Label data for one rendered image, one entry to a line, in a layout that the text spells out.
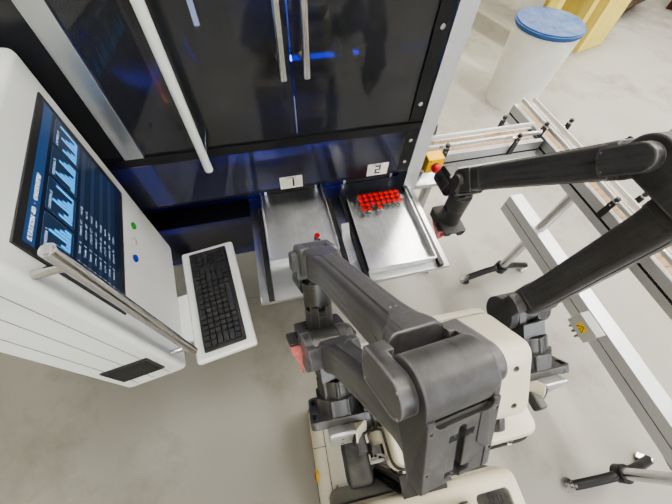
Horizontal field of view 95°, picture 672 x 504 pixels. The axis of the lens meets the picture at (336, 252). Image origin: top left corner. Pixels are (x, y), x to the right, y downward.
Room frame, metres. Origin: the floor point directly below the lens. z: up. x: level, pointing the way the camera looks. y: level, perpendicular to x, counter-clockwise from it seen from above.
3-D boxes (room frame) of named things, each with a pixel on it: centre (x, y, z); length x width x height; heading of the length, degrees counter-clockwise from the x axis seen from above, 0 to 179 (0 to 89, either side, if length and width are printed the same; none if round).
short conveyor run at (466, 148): (1.23, -0.61, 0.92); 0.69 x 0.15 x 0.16; 107
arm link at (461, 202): (0.58, -0.32, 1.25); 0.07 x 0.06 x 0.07; 18
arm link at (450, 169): (0.61, -0.31, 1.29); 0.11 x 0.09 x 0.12; 18
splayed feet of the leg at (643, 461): (-0.06, -1.43, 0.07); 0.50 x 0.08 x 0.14; 107
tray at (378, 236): (0.72, -0.20, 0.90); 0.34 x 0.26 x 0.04; 16
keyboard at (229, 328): (0.44, 0.43, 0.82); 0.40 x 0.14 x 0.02; 24
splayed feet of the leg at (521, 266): (1.05, -1.10, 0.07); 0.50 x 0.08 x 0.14; 107
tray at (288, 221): (0.73, 0.16, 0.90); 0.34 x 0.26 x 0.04; 17
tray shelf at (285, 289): (0.71, -0.02, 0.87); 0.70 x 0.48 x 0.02; 107
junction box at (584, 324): (0.52, -1.19, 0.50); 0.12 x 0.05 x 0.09; 17
